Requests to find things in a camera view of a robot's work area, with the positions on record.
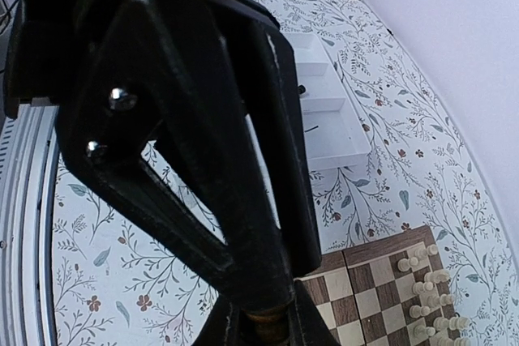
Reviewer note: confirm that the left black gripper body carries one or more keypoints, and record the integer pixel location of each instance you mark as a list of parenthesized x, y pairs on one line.
[(47, 39)]

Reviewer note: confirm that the wooden chess board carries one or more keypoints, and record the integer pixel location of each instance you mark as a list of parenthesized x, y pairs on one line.
[(393, 291)]

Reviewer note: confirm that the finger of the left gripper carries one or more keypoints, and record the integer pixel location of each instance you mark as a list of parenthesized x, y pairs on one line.
[(284, 139), (157, 128)]

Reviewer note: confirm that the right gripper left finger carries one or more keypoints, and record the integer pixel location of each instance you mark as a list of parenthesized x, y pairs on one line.
[(222, 327)]

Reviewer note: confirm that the floral table cloth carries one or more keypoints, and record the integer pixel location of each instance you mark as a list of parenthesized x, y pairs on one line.
[(114, 285)]

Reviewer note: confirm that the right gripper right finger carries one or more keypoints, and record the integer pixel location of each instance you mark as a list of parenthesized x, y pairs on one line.
[(306, 325)]

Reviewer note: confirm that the white plastic tray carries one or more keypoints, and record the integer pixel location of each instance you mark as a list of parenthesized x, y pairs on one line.
[(332, 131)]

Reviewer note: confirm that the dark chess pawn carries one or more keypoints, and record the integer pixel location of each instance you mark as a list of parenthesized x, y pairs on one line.
[(270, 327)]

